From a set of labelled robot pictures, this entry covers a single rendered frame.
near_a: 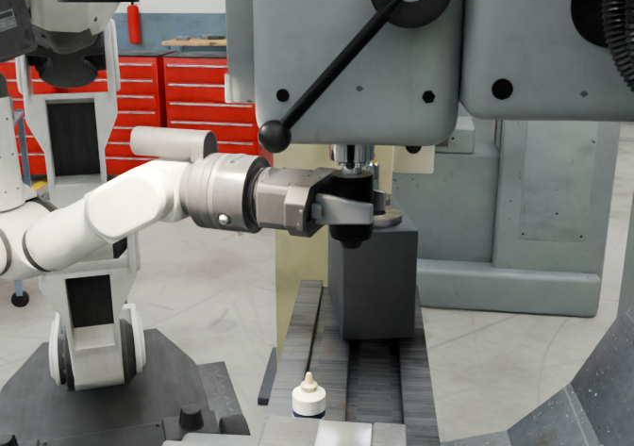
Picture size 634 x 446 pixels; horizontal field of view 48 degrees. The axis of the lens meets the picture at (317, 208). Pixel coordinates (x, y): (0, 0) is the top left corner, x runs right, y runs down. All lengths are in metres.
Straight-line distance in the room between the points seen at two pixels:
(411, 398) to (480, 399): 1.79
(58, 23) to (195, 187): 0.39
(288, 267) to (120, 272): 1.28
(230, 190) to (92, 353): 0.88
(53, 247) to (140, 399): 0.83
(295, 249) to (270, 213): 1.87
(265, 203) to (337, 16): 0.22
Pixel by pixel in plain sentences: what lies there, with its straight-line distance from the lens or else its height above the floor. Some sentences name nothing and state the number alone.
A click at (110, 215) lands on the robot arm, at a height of 1.21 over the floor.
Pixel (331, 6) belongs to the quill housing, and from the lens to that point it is 0.65.
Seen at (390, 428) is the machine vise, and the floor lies 1.01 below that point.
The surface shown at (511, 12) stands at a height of 1.43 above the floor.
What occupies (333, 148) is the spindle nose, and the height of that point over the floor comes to 1.29.
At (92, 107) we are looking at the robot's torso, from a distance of 1.41.
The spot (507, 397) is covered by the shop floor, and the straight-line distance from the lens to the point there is 2.87.
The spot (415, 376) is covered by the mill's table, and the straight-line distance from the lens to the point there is 1.10.
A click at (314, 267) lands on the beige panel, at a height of 0.48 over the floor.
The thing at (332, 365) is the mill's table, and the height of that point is 0.90.
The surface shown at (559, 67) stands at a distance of 0.65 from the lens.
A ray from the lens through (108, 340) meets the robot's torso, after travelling 1.59.
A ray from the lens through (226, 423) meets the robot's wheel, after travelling 1.56.
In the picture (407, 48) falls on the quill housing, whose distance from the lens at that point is 0.65.
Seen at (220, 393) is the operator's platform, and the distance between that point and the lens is 2.05.
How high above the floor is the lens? 1.45
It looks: 17 degrees down
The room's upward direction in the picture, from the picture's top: straight up
